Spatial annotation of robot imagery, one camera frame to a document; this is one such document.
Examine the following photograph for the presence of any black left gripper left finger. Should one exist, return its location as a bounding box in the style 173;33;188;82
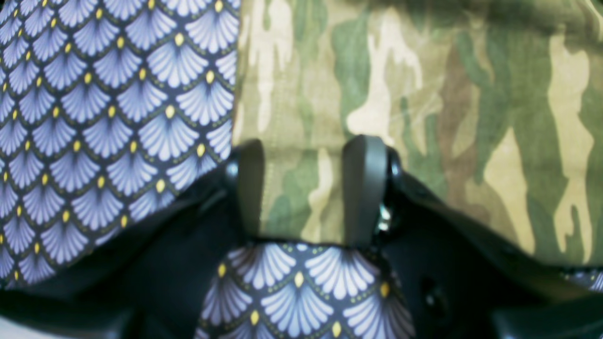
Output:
94;139;265;339

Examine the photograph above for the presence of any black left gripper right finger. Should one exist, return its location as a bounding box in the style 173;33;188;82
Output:
342;135;602;339

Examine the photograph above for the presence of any camouflage T-shirt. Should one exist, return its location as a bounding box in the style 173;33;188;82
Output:
233;0;603;266

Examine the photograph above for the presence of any purple fan-pattern tablecloth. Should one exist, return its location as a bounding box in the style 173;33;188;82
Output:
1;0;602;339

